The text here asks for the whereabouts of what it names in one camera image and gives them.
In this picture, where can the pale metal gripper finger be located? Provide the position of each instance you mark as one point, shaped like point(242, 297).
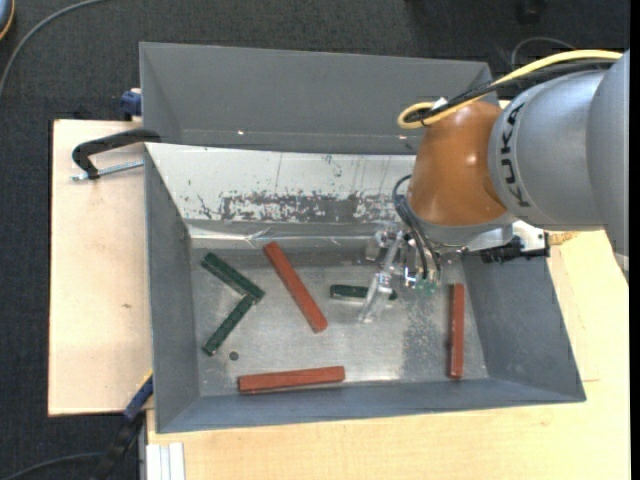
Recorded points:
point(376, 298)
point(390, 253)

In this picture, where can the black cylinder on white bracket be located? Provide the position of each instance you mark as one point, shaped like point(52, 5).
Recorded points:
point(505, 252)

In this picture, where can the dark green flat block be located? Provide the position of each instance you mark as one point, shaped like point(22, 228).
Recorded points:
point(233, 277)
point(229, 325)
point(348, 291)

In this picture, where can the pale wood flat board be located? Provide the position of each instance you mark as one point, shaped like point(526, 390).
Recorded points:
point(95, 278)

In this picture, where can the grey metal bin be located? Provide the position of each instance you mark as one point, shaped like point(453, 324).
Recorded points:
point(300, 98)

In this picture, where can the red-brown flat block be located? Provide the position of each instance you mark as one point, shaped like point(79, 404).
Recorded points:
point(456, 333)
point(291, 380)
point(295, 286)

